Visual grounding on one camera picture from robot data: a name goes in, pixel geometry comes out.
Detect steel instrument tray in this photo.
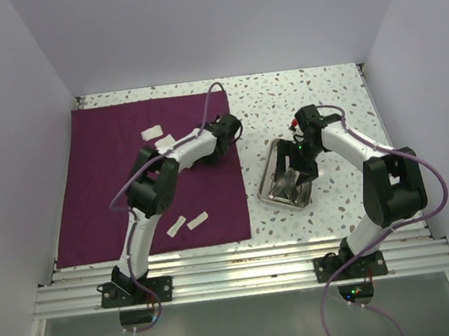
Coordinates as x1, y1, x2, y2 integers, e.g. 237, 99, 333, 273
258, 137, 312, 210

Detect steel scissors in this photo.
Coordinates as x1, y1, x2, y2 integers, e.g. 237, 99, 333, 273
284, 169, 299, 204

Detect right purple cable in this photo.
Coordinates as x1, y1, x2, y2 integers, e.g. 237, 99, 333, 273
290, 90, 449, 336

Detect white bandage strip left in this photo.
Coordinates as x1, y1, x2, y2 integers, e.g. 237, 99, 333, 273
166, 216, 186, 238

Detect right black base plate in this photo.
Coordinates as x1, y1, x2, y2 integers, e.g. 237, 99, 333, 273
312, 251, 389, 283

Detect purple cloth mat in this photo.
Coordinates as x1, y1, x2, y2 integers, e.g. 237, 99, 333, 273
56, 91, 251, 268

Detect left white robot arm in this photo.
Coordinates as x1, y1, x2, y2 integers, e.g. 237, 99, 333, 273
110, 113, 243, 304

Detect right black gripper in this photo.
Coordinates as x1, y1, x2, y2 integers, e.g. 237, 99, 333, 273
269, 134, 329, 190

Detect white bandage strip right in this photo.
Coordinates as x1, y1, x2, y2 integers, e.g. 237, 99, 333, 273
186, 212, 208, 230

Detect white gauze pad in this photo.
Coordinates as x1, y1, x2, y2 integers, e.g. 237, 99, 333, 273
141, 124, 163, 142
155, 134, 176, 150

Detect steel forceps with rings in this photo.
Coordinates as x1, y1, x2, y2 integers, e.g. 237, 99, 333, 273
269, 175, 290, 201

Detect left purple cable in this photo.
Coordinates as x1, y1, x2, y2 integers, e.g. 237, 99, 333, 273
95, 80, 256, 336

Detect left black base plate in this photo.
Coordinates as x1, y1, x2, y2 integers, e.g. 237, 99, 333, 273
96, 276, 173, 309

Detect purple cable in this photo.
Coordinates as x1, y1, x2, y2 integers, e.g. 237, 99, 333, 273
95, 80, 256, 336
290, 90, 449, 336

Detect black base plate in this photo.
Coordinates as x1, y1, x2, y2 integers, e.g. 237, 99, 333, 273
96, 276, 173, 309
312, 251, 389, 283

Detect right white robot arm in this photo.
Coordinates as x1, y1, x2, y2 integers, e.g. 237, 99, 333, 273
271, 105, 428, 277

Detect white bandage strip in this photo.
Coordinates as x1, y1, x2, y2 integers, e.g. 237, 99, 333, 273
186, 212, 208, 230
166, 216, 186, 238

